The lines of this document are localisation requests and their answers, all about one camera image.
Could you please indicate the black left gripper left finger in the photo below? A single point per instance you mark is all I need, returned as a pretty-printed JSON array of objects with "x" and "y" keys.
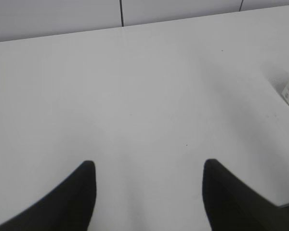
[{"x": 68, "y": 207}]

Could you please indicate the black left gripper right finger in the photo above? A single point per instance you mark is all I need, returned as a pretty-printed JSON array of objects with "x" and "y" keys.
[{"x": 231, "y": 205}]

